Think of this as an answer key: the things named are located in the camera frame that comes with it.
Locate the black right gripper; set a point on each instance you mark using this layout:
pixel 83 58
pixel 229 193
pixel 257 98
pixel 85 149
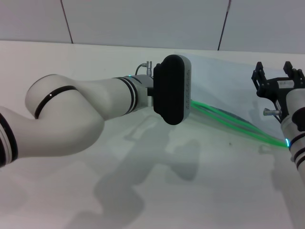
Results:
pixel 276 91

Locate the clear document bag green zip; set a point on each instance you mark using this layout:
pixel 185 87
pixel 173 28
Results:
pixel 226 119

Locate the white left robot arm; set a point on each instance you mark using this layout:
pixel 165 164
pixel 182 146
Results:
pixel 71 119

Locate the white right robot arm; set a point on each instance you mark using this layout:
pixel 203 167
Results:
pixel 297 148

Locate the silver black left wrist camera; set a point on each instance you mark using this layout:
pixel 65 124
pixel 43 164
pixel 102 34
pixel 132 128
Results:
pixel 169 90

